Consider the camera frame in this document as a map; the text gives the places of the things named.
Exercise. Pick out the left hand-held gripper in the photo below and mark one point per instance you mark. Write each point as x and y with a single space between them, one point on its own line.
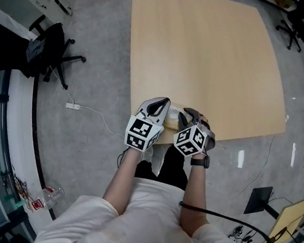
141 132

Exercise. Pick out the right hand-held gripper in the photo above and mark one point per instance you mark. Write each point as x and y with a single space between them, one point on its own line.
189 140

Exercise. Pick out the beige tissue box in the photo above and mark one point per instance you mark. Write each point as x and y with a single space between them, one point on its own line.
171 123

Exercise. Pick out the white tissue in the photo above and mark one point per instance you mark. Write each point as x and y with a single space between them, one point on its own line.
174 112

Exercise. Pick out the person's left forearm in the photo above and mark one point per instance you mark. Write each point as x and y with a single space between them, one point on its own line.
124 180

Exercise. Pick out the person's right forearm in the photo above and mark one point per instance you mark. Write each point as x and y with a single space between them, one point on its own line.
194 200

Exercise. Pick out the person's right hand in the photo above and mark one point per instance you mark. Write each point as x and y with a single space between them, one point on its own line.
204 121

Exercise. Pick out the black wristwatch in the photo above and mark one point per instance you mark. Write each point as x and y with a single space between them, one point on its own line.
200 161

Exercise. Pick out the person's white shoes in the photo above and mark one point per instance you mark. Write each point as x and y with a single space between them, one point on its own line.
156 157

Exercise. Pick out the person's black trousers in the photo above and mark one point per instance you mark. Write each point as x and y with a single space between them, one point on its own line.
172 164

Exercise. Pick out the white power strip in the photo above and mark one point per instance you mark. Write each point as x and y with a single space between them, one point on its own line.
73 106

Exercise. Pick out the black monitor on stand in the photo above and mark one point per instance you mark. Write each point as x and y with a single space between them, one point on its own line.
259 198

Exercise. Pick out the person's white shirt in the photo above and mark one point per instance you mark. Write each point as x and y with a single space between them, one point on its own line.
139 226

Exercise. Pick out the clear plastic bottle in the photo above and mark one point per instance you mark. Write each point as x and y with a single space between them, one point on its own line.
53 195

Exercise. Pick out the white curved desk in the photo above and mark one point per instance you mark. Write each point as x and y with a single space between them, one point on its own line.
20 129

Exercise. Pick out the black office chair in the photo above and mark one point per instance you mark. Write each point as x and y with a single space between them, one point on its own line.
55 43

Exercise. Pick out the light wooden board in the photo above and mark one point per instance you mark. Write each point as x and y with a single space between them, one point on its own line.
290 217

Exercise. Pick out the dark cloth on chair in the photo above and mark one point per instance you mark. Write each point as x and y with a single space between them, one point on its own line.
34 50

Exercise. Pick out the black swivel chair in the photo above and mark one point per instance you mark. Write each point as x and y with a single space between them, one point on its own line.
296 28

